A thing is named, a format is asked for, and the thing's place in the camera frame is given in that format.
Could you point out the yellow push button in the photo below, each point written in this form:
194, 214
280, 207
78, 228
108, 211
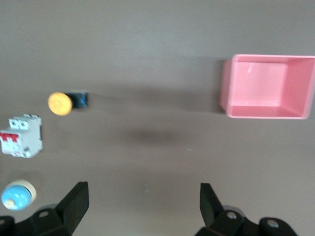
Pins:
60, 103

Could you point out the pink plastic box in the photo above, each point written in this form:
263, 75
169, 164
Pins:
265, 86

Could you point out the blue round bell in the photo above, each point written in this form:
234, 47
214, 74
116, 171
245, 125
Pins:
16, 197

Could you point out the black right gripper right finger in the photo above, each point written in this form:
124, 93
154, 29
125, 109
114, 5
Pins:
216, 218

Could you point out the white red circuit breaker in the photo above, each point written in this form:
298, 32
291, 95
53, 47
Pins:
22, 137

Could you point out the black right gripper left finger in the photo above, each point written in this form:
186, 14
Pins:
69, 211

